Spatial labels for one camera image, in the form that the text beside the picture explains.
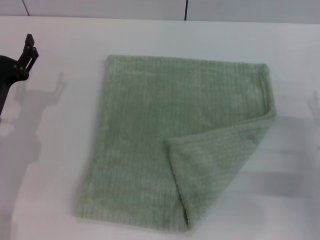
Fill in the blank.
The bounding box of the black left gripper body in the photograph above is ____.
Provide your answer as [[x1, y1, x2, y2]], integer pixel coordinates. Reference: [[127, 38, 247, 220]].
[[0, 55, 29, 118]]

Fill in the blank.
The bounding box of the light green ribbed towel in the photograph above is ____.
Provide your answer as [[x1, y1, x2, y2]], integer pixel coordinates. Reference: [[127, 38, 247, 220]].
[[74, 54, 278, 226]]

